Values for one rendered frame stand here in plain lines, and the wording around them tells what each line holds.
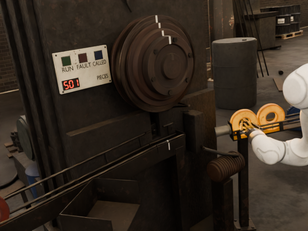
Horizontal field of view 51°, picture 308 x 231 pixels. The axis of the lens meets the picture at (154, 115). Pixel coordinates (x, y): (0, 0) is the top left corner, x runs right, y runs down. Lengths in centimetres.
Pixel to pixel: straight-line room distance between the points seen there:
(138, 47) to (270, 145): 75
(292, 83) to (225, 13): 478
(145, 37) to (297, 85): 73
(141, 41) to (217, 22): 456
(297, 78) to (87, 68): 90
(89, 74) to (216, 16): 465
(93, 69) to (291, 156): 101
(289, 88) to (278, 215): 142
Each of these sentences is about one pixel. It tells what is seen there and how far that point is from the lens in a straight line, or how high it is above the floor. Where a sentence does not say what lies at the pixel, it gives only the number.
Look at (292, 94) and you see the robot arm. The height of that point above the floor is 109.
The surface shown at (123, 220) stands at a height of 60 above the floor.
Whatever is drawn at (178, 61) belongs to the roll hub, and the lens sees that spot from 155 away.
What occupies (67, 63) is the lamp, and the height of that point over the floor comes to 119.
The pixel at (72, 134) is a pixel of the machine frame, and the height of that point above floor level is 87.
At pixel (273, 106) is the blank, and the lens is 195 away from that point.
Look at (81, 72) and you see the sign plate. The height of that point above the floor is 114.
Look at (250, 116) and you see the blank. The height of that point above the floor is 75.
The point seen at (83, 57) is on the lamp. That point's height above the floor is 120.
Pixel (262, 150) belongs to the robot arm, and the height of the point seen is 71.
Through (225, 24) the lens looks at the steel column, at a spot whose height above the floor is 100.
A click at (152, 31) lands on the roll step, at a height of 128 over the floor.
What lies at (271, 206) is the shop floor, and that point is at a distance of 247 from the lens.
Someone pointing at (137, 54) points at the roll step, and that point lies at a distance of 147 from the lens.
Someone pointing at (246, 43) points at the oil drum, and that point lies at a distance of 427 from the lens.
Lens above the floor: 138
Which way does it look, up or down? 18 degrees down
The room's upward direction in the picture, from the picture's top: 6 degrees counter-clockwise
